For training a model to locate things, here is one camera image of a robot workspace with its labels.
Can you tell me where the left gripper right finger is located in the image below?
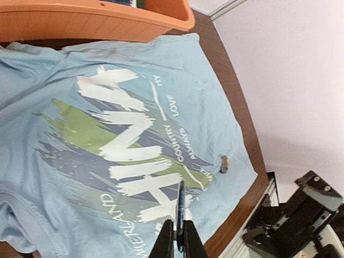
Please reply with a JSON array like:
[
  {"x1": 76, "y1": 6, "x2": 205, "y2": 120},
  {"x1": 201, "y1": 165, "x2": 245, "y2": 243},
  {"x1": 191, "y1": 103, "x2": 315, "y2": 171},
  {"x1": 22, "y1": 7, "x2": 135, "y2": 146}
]
[{"x1": 183, "y1": 220, "x2": 208, "y2": 258}]

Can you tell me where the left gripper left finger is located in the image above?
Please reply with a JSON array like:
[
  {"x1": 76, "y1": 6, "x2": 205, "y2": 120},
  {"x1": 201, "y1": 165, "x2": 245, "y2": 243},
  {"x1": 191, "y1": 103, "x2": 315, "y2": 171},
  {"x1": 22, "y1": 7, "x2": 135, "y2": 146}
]
[{"x1": 149, "y1": 219, "x2": 174, "y2": 258}]

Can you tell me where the white round brooch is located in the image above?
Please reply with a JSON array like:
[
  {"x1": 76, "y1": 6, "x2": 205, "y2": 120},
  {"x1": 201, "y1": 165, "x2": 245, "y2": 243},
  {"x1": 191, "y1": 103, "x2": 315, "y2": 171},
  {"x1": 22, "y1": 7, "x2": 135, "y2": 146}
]
[{"x1": 175, "y1": 180, "x2": 185, "y2": 253}]

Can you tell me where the painted round brooch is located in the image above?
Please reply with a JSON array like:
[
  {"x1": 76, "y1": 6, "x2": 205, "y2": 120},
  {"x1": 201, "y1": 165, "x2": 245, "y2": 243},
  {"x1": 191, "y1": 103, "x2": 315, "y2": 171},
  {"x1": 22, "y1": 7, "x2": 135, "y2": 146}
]
[{"x1": 219, "y1": 155, "x2": 230, "y2": 174}]

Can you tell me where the light blue printed t-shirt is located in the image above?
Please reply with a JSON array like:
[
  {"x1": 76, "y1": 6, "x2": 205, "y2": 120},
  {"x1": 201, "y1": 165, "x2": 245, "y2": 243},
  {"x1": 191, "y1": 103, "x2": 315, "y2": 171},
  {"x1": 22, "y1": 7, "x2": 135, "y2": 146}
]
[{"x1": 1, "y1": 33, "x2": 257, "y2": 257}]

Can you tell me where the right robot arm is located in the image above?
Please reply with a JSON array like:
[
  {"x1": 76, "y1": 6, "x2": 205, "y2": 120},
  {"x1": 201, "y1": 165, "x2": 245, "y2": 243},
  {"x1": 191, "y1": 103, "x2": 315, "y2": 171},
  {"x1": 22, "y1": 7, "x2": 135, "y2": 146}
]
[{"x1": 242, "y1": 170, "x2": 343, "y2": 257}]

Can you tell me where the orange plastic basin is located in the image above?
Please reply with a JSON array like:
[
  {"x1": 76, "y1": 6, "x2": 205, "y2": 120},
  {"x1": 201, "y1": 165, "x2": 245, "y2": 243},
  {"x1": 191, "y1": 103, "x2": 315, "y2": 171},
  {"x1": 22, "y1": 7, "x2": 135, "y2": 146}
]
[{"x1": 1, "y1": 1, "x2": 195, "y2": 42}]

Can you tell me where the aluminium front rail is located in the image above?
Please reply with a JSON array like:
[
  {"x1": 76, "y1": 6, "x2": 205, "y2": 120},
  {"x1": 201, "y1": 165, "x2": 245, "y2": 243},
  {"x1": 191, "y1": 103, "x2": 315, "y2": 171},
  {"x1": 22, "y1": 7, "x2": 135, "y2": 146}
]
[{"x1": 219, "y1": 171, "x2": 279, "y2": 258}]

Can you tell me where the right aluminium corner post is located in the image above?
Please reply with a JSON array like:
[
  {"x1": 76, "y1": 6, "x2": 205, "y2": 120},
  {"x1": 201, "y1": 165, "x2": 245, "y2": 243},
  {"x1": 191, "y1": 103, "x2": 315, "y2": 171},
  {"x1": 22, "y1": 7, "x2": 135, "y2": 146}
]
[{"x1": 209, "y1": 0, "x2": 247, "y2": 21}]

